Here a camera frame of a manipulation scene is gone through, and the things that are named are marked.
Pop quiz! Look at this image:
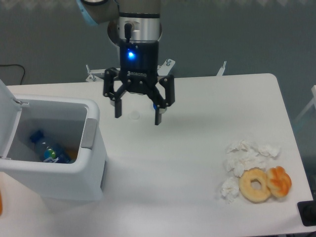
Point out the orange object at edge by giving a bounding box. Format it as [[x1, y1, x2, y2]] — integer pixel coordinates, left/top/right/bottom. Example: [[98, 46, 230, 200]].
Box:
[[0, 192, 3, 216]]

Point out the orange glazed twisted bun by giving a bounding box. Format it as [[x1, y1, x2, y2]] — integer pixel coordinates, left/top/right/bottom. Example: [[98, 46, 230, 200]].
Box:
[[267, 166, 292, 198]]

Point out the crumpled white tissue large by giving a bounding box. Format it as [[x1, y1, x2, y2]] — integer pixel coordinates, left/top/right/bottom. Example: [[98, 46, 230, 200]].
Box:
[[224, 140, 281, 177]]

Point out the white frame at right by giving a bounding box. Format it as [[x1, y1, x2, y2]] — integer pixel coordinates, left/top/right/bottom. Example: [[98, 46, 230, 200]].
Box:
[[293, 85, 316, 130]]

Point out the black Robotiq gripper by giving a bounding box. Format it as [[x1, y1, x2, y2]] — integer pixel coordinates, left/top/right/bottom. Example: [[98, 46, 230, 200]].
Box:
[[103, 39, 175, 125]]

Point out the white trash can lid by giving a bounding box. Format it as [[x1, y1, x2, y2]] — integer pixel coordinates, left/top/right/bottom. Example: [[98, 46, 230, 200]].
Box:
[[0, 80, 29, 158]]

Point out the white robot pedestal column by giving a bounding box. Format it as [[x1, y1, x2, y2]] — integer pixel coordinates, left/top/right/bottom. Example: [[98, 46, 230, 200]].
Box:
[[108, 15, 162, 59]]

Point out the plain ring donut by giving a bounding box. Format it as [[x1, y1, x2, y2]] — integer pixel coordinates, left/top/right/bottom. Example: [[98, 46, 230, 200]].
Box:
[[238, 168, 271, 203]]

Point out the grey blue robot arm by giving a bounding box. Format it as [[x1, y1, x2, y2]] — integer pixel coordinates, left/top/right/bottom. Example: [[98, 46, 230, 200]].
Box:
[[77, 0, 175, 125]]

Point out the white trash can body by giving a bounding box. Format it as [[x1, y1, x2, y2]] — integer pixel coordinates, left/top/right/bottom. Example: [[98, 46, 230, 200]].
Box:
[[0, 95, 107, 200]]

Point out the black device at corner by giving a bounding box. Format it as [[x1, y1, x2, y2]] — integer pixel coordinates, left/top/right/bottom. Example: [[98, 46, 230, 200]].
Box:
[[297, 200, 316, 227]]

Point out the black cable on floor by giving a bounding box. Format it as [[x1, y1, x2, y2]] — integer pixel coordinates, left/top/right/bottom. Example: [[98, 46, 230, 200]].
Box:
[[0, 64, 26, 84]]

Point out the crumpled white tissue small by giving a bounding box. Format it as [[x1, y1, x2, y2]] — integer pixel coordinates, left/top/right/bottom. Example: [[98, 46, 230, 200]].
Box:
[[220, 177, 239, 203]]

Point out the white metal base frame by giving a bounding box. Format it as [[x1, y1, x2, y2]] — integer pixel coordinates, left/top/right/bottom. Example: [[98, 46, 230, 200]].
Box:
[[86, 59, 227, 82]]

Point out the blue plastic bottle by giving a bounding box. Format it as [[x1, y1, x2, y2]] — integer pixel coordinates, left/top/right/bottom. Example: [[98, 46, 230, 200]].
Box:
[[30, 130, 73, 164]]

